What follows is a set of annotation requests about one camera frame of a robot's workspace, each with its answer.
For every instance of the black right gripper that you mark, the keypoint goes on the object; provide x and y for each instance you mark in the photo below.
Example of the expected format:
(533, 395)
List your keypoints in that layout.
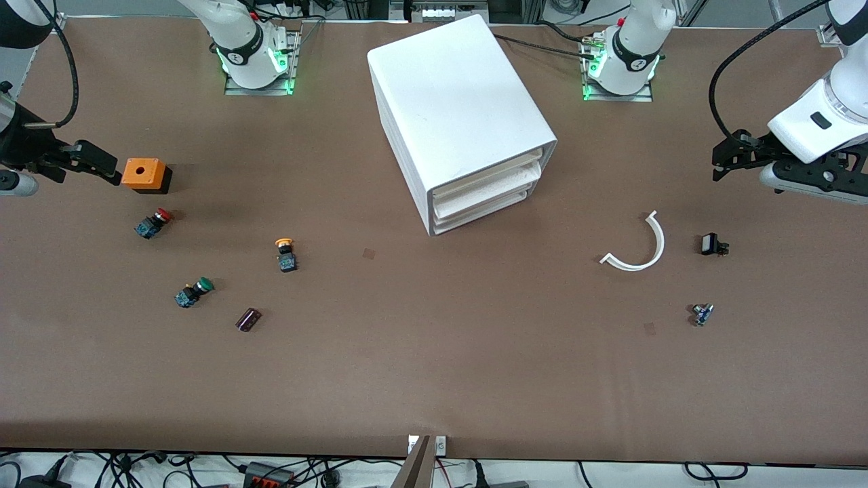
(22, 144)

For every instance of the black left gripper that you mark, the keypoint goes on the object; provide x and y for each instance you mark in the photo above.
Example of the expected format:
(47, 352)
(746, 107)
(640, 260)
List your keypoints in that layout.
(758, 148)

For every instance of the yellow push button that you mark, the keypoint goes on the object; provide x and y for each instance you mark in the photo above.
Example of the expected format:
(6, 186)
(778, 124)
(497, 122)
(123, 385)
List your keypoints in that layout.
(286, 256)

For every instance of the white plastic drawer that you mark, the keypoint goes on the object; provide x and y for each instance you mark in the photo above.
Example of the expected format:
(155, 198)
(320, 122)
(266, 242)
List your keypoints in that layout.
(488, 177)
(481, 211)
(488, 198)

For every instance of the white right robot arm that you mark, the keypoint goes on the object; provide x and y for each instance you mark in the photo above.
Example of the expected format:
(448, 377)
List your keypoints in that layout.
(237, 41)

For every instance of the red push button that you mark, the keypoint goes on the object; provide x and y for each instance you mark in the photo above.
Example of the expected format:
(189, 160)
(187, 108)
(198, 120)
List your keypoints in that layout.
(152, 224)

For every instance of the green push button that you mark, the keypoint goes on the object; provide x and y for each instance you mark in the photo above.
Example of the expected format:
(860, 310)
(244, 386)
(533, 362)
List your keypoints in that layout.
(193, 293)

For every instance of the white drawer cabinet shell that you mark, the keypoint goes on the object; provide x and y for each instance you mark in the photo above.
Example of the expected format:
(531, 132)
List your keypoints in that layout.
(454, 102)

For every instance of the white curved plastic piece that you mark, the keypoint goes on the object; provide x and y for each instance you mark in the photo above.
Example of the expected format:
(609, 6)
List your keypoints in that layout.
(658, 244)

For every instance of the small blue potentiometer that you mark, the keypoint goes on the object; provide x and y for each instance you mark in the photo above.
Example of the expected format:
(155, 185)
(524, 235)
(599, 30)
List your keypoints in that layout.
(702, 314)

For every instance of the dark cylindrical capacitor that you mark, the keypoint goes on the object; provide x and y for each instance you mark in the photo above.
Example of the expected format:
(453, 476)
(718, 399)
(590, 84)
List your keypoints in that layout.
(248, 319)

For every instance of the grey terminal block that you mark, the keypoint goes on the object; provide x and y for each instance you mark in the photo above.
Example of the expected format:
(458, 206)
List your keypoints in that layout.
(454, 11)

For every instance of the black power adapter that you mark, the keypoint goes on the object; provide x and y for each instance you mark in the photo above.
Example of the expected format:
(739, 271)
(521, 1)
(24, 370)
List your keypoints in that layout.
(44, 482)

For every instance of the black orange power strip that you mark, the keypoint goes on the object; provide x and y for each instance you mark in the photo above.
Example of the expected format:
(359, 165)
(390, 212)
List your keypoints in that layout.
(268, 476)

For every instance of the black floor plug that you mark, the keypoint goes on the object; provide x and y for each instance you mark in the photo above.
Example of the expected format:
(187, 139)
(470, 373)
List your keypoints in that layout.
(498, 482)

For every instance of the orange button enclosure box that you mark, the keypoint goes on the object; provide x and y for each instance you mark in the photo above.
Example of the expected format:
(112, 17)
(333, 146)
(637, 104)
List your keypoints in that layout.
(142, 173)

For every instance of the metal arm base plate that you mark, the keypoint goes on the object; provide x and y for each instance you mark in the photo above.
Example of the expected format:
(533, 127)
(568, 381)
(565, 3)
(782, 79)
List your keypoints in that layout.
(644, 97)
(293, 61)

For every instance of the aluminium frame profile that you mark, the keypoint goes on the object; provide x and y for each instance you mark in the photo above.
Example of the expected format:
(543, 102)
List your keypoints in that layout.
(829, 35)
(60, 22)

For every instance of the small white bracket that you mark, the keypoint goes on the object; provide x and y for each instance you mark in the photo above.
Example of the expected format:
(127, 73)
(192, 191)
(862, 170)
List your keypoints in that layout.
(441, 445)
(412, 444)

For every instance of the brown camera mount post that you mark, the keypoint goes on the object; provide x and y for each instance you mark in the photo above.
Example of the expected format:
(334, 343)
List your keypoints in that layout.
(415, 471)

